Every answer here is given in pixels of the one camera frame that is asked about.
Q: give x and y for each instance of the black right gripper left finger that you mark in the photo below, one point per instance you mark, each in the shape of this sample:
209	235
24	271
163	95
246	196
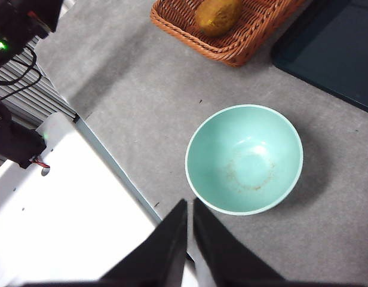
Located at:
160	257

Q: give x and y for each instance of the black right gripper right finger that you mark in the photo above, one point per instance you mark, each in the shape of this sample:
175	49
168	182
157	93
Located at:
223	257

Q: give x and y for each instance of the teal ceramic bowl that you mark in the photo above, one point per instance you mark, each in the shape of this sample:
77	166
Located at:
243	161

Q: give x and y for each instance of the yellow-brown oval fruit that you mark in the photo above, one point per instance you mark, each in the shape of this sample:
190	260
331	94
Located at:
218	16

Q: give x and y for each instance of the brown wicker basket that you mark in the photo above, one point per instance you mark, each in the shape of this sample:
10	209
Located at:
255	36

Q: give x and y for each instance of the dark green rectangular tray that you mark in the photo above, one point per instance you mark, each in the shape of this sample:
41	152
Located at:
336	51

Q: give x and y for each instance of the ribbed aluminium frame rail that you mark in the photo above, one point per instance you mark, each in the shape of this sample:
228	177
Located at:
37	95

